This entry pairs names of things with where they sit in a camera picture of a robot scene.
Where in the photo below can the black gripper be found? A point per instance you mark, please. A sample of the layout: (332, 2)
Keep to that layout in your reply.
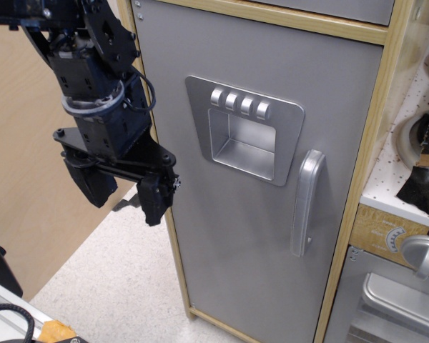
(106, 145)

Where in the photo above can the silver oven door handle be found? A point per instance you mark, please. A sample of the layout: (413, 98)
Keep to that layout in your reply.
(397, 300)

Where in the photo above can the silver oven knob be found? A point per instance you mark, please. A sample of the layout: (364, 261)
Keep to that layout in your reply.
(415, 251)

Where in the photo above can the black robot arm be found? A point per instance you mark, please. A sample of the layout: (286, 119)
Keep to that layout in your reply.
(92, 56)

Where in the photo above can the silver freezer door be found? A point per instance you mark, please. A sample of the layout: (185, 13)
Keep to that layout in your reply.
(369, 11)

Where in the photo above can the black tape on floor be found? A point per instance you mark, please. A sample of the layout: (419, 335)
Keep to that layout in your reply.
(133, 202)

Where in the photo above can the aluminium frame rail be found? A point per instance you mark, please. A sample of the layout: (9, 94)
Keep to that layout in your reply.
(13, 325)

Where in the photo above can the plywood board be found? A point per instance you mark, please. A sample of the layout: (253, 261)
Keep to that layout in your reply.
(44, 217)

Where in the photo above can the silver oven door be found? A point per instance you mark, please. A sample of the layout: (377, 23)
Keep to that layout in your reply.
(352, 320)

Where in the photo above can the silver fridge door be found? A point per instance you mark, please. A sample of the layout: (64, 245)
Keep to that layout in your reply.
(233, 229)

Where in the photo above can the silver ice dispenser panel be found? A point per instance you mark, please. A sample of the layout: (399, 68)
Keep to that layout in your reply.
(248, 131)

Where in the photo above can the silver fridge door handle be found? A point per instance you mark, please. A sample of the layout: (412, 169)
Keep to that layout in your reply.
(309, 174)

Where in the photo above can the wooden toy kitchen cabinet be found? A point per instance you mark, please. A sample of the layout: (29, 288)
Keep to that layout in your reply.
(403, 42)

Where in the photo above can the orange tape piece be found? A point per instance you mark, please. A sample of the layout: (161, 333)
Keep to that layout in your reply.
(55, 331)

